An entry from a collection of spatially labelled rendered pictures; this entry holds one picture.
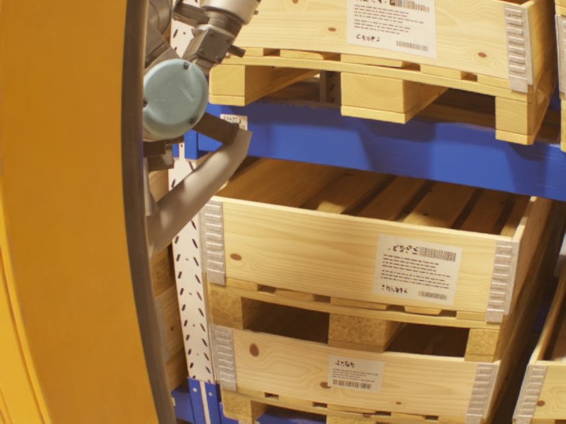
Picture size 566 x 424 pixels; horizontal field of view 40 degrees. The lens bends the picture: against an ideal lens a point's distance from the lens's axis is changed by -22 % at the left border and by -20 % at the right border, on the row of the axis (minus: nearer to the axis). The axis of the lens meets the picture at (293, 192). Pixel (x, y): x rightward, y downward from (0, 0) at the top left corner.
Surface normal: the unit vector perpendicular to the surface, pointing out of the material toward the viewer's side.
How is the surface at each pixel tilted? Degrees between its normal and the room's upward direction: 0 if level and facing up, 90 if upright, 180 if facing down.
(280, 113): 90
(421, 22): 90
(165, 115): 78
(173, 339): 90
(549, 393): 90
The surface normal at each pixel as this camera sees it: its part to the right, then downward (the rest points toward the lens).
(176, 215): 0.39, 0.12
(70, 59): 0.91, 0.13
